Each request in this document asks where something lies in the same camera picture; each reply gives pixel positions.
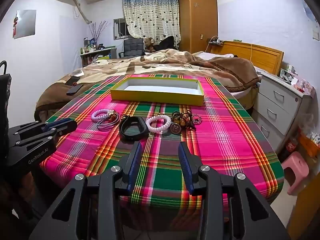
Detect brown printed blanket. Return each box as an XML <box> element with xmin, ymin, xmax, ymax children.
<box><xmin>35</xmin><ymin>49</ymin><xmax>262</xmax><ymax>123</ymax></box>

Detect black case with handle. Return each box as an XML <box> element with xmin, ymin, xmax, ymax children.
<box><xmin>0</xmin><ymin>60</ymin><xmax>12</xmax><ymax>130</ymax></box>

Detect black smartphone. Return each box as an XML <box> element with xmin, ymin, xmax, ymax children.
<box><xmin>66</xmin><ymin>84</ymin><xmax>84</xmax><ymax>96</ymax></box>

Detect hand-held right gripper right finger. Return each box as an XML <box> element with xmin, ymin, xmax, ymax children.
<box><xmin>178</xmin><ymin>141</ymin><xmax>292</xmax><ymax>240</ymax></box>

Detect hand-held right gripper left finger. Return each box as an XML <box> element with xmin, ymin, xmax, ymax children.
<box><xmin>29</xmin><ymin>141</ymin><xmax>143</xmax><ymax>240</ymax></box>

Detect heart print curtain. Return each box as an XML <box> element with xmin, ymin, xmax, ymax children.
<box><xmin>122</xmin><ymin>0</ymin><xmax>181</xmax><ymax>48</ymax></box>

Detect dark smartphone with red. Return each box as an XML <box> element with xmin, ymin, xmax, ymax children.
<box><xmin>64</xmin><ymin>76</ymin><xmax>81</xmax><ymax>86</ymax></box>

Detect white pillow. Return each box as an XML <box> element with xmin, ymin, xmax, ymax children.
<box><xmin>192</xmin><ymin>51</ymin><xmax>233</xmax><ymax>61</ymax></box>

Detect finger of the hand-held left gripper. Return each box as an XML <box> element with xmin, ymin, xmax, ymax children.
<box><xmin>15</xmin><ymin>121</ymin><xmax>78</xmax><ymax>147</ymax></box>
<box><xmin>14</xmin><ymin>119</ymin><xmax>74</xmax><ymax>137</ymax></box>

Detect brown teddy bear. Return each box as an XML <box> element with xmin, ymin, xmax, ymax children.
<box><xmin>143</xmin><ymin>37</ymin><xmax>156</xmax><ymax>53</ymax></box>

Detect plaid cloth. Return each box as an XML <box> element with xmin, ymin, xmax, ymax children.
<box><xmin>40</xmin><ymin>74</ymin><xmax>285</xmax><ymax>222</ymax></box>

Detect shiny wall sheet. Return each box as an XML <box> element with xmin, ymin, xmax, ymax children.
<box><xmin>12</xmin><ymin>9</ymin><xmax>37</xmax><ymax>39</ymax></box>

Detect dried branches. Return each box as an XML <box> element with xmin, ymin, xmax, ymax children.
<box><xmin>88</xmin><ymin>21</ymin><xmax>111</xmax><ymax>46</ymax></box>

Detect white spiral hair tie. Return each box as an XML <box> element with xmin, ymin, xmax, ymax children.
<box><xmin>146</xmin><ymin>115</ymin><xmax>171</xmax><ymax>133</ymax></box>

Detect wooden wardrobe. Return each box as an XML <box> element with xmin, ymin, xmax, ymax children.
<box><xmin>179</xmin><ymin>0</ymin><xmax>218</xmax><ymax>54</ymax></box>

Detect pink plastic stool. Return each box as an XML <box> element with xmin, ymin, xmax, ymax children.
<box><xmin>281</xmin><ymin>151</ymin><xmax>317</xmax><ymax>196</ymax></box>

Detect eyeglasses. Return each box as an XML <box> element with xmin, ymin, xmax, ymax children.
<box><xmin>279</xmin><ymin>69</ymin><xmax>298</xmax><ymax>85</ymax></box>

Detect window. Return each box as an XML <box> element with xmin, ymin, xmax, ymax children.
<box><xmin>113</xmin><ymin>18</ymin><xmax>127</xmax><ymax>40</ymax></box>

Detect person's left forearm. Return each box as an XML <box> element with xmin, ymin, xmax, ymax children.
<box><xmin>0</xmin><ymin>172</ymin><xmax>33</xmax><ymax>210</ymax></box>

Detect silver bangles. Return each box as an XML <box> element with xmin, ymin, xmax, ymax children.
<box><xmin>96</xmin><ymin>118</ymin><xmax>121</xmax><ymax>131</ymax></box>

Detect yellow cardboard box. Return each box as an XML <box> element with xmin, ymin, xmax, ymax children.
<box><xmin>110</xmin><ymin>77</ymin><xmax>204</xmax><ymax>107</ymax></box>

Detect wall calendar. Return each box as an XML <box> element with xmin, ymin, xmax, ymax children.
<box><xmin>303</xmin><ymin>5</ymin><xmax>320</xmax><ymax>41</ymax></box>

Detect white drawer cabinet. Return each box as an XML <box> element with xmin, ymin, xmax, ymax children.
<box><xmin>252</xmin><ymin>71</ymin><xmax>313</xmax><ymax>153</ymax></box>

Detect small wall shelf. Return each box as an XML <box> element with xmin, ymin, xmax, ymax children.
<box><xmin>207</xmin><ymin>36</ymin><xmax>223</xmax><ymax>46</ymax></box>

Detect red can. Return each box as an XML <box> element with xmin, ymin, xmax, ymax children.
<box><xmin>286</xmin><ymin>140</ymin><xmax>298</xmax><ymax>153</ymax></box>

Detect black bag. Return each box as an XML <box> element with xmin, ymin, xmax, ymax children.
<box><xmin>155</xmin><ymin>36</ymin><xmax>175</xmax><ymax>52</ymax></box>

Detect black wristband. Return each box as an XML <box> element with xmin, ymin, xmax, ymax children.
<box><xmin>119</xmin><ymin>116</ymin><xmax>147</xmax><ymax>141</ymax></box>

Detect wooden bed headboard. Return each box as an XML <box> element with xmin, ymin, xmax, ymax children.
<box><xmin>220</xmin><ymin>41</ymin><xmax>285</xmax><ymax>76</ymax></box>

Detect black office chair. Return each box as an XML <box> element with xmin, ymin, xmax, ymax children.
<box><xmin>118</xmin><ymin>38</ymin><xmax>146</xmax><ymax>59</ymax></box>

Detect air conditioner pipe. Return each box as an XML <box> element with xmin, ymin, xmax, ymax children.
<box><xmin>71</xmin><ymin>0</ymin><xmax>92</xmax><ymax>25</ymax></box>

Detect cluttered white desk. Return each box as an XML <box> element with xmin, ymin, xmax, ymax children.
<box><xmin>80</xmin><ymin>44</ymin><xmax>117</xmax><ymax>68</ymax></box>

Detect purple spiral hair tie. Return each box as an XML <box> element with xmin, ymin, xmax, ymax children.
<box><xmin>91</xmin><ymin>108</ymin><xmax>112</xmax><ymax>123</ymax></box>

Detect amber beaded charm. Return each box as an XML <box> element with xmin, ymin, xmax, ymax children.
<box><xmin>172</xmin><ymin>110</ymin><xmax>193</xmax><ymax>130</ymax></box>

